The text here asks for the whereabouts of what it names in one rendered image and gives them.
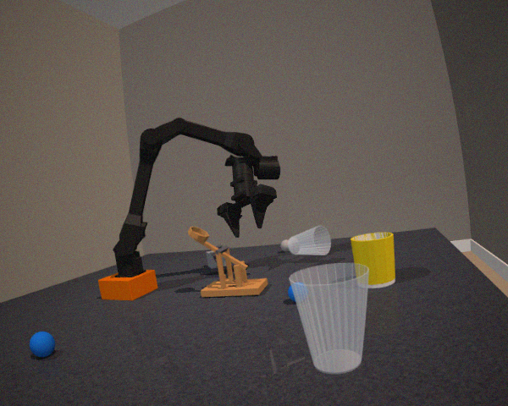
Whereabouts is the yellow cup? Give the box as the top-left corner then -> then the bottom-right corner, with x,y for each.
351,232 -> 395,288

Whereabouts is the clear plastic cup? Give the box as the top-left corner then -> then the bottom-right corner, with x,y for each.
288,226 -> 331,255
289,263 -> 369,375

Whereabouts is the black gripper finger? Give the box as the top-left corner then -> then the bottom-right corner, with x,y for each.
250,196 -> 273,228
220,212 -> 242,238

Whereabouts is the blue ball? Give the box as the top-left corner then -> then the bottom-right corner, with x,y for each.
29,332 -> 56,358
288,285 -> 295,301

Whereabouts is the white ball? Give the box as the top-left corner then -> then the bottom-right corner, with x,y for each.
280,240 -> 290,251

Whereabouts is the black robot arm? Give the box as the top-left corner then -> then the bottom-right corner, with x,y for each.
113,118 -> 280,277

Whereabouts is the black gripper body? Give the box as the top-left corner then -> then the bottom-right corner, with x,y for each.
217,174 -> 277,216

